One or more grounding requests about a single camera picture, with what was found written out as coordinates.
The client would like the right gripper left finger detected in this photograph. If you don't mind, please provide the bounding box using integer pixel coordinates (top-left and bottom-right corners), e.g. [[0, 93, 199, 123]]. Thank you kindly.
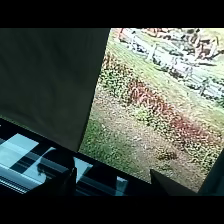
[[52, 166, 79, 197]]

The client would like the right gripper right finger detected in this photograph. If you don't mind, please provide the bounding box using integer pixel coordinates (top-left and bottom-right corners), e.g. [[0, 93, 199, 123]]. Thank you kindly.
[[149, 168, 200, 197]]

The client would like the folded grey shirt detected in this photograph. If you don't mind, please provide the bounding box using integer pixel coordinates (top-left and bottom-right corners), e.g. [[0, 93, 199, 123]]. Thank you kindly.
[[0, 28, 111, 153]]

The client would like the silver frame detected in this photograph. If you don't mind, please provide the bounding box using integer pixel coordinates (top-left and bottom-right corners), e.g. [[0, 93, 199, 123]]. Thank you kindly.
[[0, 131, 129, 197]]

